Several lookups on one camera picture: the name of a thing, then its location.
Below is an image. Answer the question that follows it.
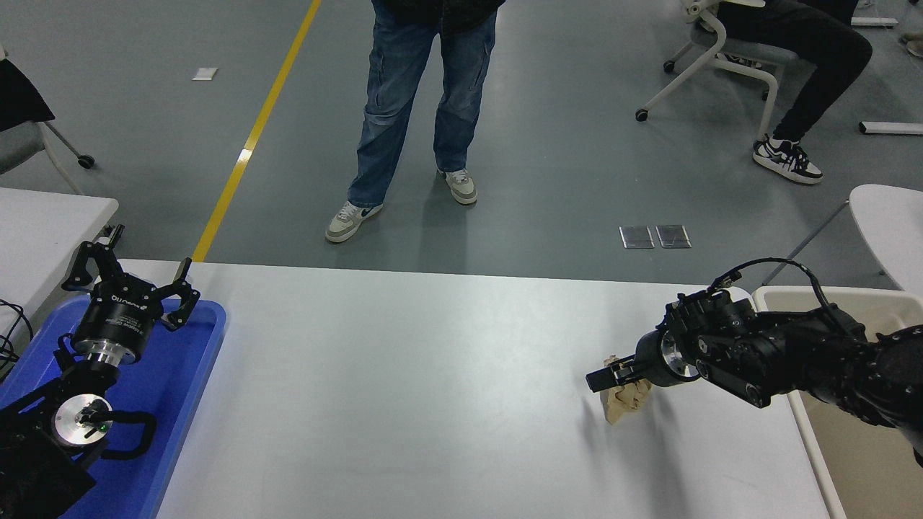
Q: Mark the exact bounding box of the grey white-framed chair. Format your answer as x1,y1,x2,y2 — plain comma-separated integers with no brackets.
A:
635,0,787,141

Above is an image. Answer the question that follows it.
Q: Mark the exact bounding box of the white round table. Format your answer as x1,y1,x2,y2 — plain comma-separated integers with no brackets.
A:
762,184,923,296

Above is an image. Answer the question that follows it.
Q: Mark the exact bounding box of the grey chair with castors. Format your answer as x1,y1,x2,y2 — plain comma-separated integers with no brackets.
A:
0,43,96,195

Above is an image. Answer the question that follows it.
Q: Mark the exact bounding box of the black garment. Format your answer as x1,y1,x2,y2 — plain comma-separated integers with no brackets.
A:
0,59,56,133

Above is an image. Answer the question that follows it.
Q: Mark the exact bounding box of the left gripper body black drum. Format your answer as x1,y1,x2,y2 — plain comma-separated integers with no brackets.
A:
71,285,164,352

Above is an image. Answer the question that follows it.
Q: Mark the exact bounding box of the large pale bin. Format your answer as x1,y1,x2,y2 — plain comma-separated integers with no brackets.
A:
752,285,923,519

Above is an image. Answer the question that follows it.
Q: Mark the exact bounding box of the white rectangular side table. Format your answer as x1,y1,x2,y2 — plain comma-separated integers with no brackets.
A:
0,187,120,340

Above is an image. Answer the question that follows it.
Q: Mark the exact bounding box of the black cable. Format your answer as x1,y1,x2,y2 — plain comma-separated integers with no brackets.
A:
0,299,35,383

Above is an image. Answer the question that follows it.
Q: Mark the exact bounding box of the tan paper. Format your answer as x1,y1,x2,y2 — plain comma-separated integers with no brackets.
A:
602,353,653,426

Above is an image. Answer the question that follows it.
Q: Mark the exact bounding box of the blue plastic tray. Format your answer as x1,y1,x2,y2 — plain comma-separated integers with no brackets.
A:
0,296,228,519

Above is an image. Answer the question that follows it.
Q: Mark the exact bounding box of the right gripper body black drum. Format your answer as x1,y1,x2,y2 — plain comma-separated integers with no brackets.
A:
635,329,693,389

